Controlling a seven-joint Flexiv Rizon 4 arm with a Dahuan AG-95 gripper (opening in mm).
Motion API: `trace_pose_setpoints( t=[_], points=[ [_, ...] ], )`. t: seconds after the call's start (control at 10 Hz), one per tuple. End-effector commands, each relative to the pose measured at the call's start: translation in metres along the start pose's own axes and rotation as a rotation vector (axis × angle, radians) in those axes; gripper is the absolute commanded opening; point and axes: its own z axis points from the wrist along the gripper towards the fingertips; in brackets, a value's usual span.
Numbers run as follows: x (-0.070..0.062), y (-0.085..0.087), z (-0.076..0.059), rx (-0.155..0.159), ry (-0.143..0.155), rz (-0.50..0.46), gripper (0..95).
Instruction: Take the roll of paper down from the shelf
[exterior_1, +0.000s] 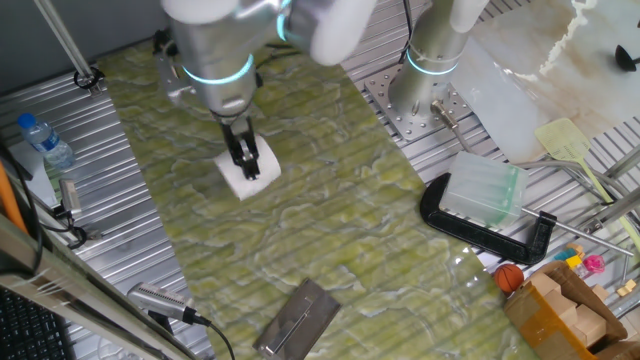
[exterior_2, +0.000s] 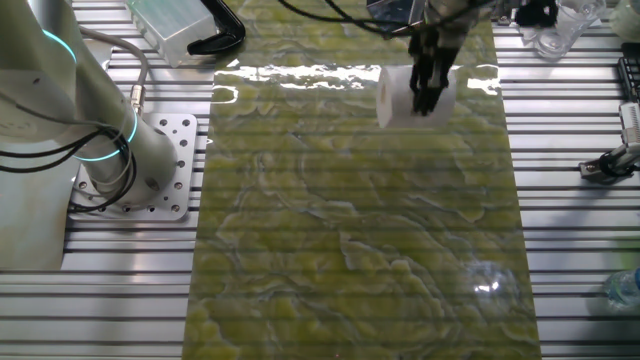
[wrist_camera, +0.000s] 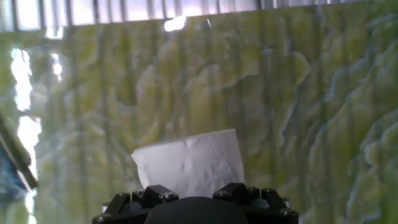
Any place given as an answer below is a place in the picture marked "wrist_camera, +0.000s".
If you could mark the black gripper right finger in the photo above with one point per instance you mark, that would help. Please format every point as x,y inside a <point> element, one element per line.
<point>267,208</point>

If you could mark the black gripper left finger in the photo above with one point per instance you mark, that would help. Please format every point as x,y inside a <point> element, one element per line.
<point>130,208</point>

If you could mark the white paper roll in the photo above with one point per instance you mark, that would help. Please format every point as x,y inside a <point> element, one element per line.
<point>189,165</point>

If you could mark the green marble pattern mat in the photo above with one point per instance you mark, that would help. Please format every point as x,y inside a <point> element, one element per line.
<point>280,93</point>

